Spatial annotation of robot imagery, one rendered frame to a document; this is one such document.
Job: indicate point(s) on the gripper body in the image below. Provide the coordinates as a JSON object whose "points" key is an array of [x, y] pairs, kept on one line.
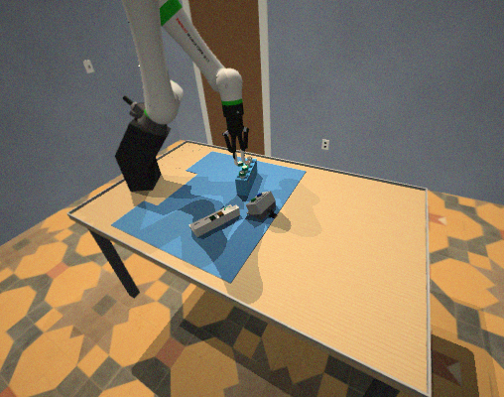
{"points": [[234, 124]]}

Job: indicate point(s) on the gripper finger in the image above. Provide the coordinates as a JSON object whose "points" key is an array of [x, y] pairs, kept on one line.
{"points": [[231, 147], [243, 142]]}

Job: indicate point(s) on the dark grey table edge trim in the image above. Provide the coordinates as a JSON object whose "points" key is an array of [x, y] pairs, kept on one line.
{"points": [[394, 379]]}

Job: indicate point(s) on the blue flat mat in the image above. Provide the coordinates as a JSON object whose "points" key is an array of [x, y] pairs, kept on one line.
{"points": [[223, 250]]}

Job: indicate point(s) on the blue rectangular tube holder block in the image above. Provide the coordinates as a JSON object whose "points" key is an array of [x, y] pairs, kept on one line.
{"points": [[242, 186]]}

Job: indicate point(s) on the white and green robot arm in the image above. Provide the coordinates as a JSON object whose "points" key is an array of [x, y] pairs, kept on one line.
{"points": [[163, 96]]}

